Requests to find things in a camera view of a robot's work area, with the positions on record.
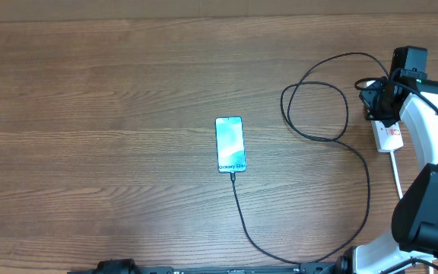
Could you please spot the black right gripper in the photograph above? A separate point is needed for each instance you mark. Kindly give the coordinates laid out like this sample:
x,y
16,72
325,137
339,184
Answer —
x,y
366,97

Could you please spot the Galaxy smartphone blue screen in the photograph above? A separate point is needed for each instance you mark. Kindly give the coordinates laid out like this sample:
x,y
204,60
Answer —
x,y
231,153

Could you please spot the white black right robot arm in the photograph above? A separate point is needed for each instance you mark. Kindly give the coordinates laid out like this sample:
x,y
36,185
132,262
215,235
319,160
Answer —
x,y
407,96

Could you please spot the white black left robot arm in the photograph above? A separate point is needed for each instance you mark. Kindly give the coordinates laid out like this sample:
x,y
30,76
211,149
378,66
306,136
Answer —
x,y
125,266

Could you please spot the white power strip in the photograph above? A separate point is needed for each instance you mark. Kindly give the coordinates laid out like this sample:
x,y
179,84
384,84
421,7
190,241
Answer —
x,y
387,139

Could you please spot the brown cardboard backdrop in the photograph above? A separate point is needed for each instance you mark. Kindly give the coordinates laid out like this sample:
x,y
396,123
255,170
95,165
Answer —
x,y
79,10

